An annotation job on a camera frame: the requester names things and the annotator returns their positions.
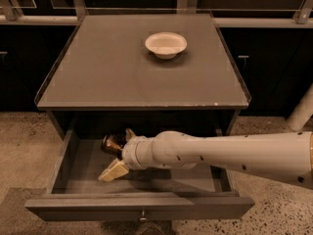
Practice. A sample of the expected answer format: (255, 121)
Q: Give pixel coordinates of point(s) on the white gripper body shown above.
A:
(131, 152)

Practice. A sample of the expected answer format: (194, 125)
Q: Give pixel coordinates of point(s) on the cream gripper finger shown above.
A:
(129, 134)
(116, 169)

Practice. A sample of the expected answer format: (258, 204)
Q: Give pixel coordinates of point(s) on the orange soda can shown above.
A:
(113, 144)

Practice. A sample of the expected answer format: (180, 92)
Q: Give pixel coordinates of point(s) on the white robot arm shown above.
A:
(283, 157)

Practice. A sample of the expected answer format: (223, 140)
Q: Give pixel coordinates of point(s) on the metal drawer knob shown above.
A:
(143, 217)

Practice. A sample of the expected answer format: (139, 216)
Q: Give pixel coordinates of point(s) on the grey cabinet with counter top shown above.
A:
(108, 80)

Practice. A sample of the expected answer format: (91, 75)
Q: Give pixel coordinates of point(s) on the open grey top drawer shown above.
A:
(75, 193)

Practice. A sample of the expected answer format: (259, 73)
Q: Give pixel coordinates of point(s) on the white bowl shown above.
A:
(166, 45)

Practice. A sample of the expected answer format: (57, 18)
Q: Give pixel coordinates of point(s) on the white cylindrical post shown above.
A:
(302, 112)

